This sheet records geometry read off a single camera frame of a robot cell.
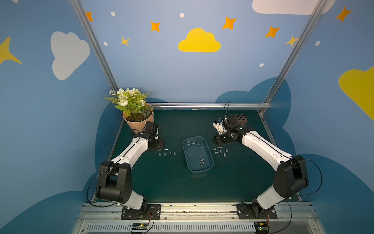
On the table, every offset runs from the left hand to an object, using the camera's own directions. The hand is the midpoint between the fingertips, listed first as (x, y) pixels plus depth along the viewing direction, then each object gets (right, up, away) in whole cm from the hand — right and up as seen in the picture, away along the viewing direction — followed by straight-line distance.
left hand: (159, 143), depth 91 cm
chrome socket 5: (+36, -5, +8) cm, 38 cm away
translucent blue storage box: (+25, -9, +5) cm, 27 cm away
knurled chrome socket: (+3, -5, +8) cm, 10 cm away
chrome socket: (+6, -7, +5) cm, 11 cm away
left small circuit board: (-6, -39, -19) cm, 44 cm away
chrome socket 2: (+9, -7, +5) cm, 13 cm away
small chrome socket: (+3, -8, +5) cm, 10 cm away
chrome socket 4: (+45, -6, +8) cm, 46 cm away
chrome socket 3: (+41, -6, +7) cm, 42 cm away
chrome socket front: (-1, -8, +5) cm, 9 cm away
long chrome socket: (+43, -9, +5) cm, 44 cm away
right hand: (+36, +3, -3) cm, 36 cm away
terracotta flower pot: (-16, +14, +7) cm, 23 cm away
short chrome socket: (+37, -7, +5) cm, 38 cm away
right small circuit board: (+56, -41, -18) cm, 72 cm away
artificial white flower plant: (-15, +26, -7) cm, 30 cm away
